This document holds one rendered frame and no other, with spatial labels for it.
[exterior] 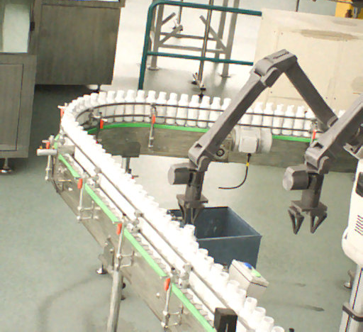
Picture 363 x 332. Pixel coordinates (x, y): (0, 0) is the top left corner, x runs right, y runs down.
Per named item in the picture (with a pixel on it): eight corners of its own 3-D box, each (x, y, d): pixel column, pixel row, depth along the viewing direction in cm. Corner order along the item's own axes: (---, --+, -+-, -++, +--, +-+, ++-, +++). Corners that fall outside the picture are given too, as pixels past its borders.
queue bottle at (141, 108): (144, 119, 512) (147, 91, 507) (142, 123, 506) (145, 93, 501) (133, 118, 513) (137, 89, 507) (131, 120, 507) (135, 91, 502)
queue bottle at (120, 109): (113, 122, 500) (118, 93, 495) (110, 118, 505) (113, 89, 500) (124, 122, 503) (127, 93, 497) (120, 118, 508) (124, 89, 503)
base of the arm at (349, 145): (355, 155, 348) (374, 128, 347) (342, 145, 343) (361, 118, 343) (342, 147, 355) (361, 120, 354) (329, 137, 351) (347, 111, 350)
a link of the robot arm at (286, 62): (294, 47, 317) (279, 38, 326) (264, 74, 317) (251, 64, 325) (353, 130, 342) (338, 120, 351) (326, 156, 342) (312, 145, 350)
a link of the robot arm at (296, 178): (332, 157, 284) (317, 147, 291) (300, 158, 279) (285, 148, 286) (325, 194, 288) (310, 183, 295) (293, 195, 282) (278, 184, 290)
